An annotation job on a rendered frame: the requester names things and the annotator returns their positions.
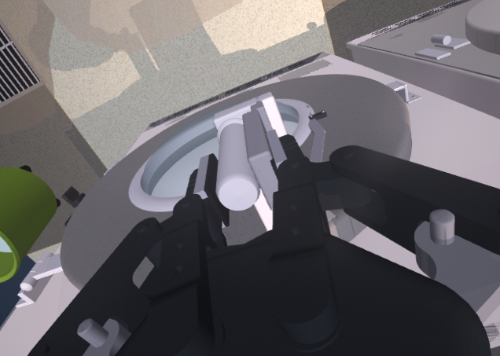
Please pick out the green round drum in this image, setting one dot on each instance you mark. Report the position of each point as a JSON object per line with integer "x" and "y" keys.
{"x": 27, "y": 214}

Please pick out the grey round washer door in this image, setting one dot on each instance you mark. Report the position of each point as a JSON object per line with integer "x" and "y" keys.
{"x": 351, "y": 109}

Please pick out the small black latch pin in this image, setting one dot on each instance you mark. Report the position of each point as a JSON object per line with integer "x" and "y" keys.
{"x": 318, "y": 115}

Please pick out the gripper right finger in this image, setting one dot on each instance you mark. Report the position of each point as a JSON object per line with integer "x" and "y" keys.
{"x": 297, "y": 199}

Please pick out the brown machine with vent grille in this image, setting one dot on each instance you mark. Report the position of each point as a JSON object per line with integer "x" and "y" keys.
{"x": 27, "y": 136}

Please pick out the white washer body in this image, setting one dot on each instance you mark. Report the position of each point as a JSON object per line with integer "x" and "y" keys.
{"x": 449, "y": 136}

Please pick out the grey washing machine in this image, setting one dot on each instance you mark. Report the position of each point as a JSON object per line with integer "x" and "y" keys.
{"x": 410, "y": 27}

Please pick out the small black box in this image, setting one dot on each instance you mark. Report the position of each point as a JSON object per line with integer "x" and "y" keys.
{"x": 73, "y": 196}

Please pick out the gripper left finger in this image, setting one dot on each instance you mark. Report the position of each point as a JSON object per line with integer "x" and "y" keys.
{"x": 183, "y": 249}

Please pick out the white door hinge bracket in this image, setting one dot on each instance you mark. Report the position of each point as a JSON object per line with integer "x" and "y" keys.
{"x": 406, "y": 91}

